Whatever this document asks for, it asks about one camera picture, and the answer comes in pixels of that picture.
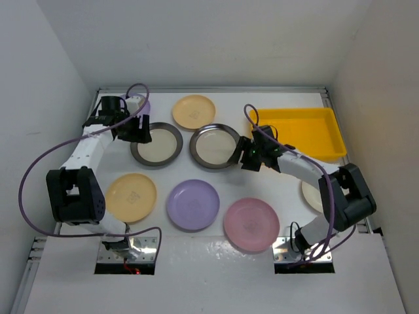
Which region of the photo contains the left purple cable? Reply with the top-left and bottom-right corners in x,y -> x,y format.
18,83 -> 162,261

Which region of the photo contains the yellow plastic plate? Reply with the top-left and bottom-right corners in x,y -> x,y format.
172,95 -> 216,130

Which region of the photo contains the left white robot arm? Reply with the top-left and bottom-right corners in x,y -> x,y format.
46,95 -> 151,261

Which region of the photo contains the yellow plastic bin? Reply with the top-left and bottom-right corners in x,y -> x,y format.
249,108 -> 346,162

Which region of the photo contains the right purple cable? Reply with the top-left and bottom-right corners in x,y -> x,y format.
244,103 -> 357,266

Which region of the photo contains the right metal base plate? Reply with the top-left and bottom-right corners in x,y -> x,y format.
272,236 -> 333,264

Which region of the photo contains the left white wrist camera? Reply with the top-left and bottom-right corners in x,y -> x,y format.
125,96 -> 143,114

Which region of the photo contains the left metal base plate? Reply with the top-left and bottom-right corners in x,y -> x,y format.
97,237 -> 157,264

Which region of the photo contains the pink plastic plate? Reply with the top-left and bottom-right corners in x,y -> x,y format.
223,198 -> 280,253

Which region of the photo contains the steel rimmed plate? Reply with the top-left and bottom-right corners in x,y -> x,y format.
189,124 -> 240,170
130,122 -> 183,167

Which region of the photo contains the purple plastic plate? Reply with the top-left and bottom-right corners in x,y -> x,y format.
166,179 -> 220,232

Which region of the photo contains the cream white plate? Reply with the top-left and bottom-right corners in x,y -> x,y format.
301,182 -> 323,213

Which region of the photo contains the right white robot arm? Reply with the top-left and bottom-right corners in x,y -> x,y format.
229,126 -> 376,254

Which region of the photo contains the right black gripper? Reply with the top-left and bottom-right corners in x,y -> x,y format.
228,135 -> 266,171

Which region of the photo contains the purple cable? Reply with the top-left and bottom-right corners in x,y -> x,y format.
244,103 -> 357,266
18,83 -> 162,261

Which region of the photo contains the metal base plate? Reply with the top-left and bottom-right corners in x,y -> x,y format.
97,237 -> 157,264
272,236 -> 333,264

